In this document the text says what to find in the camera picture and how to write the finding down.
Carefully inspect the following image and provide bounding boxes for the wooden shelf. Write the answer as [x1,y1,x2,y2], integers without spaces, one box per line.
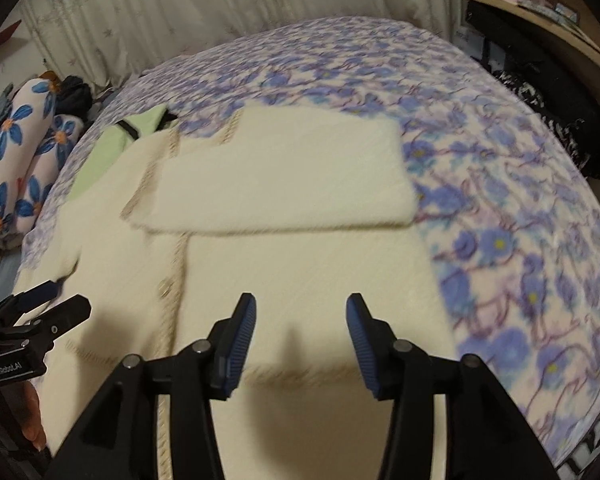
[460,0,600,92]

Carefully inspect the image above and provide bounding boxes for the white patterned curtain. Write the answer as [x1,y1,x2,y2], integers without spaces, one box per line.
[17,0,461,92]

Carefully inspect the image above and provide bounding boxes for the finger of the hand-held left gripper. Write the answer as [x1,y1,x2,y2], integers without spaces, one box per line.
[0,280,65,331]
[0,295,92,356]

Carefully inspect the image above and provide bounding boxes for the black white patterned cloth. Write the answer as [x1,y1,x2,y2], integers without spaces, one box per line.
[490,67,595,172]

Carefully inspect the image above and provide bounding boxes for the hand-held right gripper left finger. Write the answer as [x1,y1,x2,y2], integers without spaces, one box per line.
[45,292,258,480]

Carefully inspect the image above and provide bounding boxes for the dark clothing pile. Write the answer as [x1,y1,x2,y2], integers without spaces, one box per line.
[55,75,94,122]

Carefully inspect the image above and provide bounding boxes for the white fluffy towel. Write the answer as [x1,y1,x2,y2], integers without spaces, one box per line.
[17,102,458,480]

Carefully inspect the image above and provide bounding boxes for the purple floral blanket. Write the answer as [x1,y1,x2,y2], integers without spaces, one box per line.
[22,16,600,471]

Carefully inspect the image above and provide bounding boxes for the light green garment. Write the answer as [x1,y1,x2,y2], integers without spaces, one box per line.
[70,105,178,202]

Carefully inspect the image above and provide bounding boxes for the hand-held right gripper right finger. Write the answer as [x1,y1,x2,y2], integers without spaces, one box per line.
[346,292,561,480]

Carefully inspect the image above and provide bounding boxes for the black bags under shelf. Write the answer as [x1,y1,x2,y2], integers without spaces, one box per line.
[460,0,600,181]

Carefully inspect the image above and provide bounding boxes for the blue floral white pillow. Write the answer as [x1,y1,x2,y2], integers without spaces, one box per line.
[0,77,84,252]

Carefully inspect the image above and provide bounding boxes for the teal small box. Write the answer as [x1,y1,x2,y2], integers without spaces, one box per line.
[554,2,582,25]

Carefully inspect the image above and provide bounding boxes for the person's left hand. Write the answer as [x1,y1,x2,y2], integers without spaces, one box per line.
[20,382,50,457]

